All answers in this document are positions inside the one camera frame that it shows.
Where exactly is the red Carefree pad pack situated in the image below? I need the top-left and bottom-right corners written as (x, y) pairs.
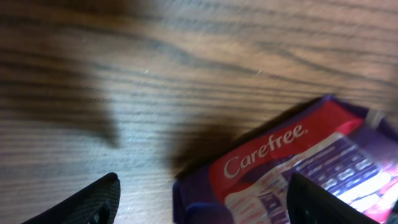
top-left (173, 95), bottom-right (397, 223)

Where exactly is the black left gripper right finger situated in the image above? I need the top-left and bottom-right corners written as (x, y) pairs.
top-left (287, 173), bottom-right (377, 224)

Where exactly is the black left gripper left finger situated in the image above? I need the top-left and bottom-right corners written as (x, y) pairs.
top-left (22, 172), bottom-right (121, 224)

